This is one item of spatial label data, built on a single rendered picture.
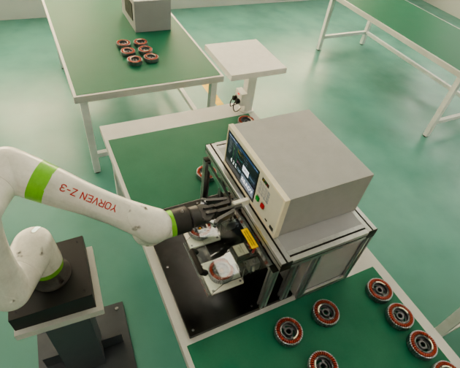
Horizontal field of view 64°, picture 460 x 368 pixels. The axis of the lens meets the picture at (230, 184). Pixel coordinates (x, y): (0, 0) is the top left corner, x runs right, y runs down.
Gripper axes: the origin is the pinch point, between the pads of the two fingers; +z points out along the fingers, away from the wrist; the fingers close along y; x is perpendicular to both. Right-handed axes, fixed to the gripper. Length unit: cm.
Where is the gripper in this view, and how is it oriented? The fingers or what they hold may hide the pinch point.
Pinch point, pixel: (240, 203)
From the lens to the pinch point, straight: 136.4
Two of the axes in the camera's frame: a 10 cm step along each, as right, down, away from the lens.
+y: 4.3, 6.8, -6.0
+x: 1.1, -7.0, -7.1
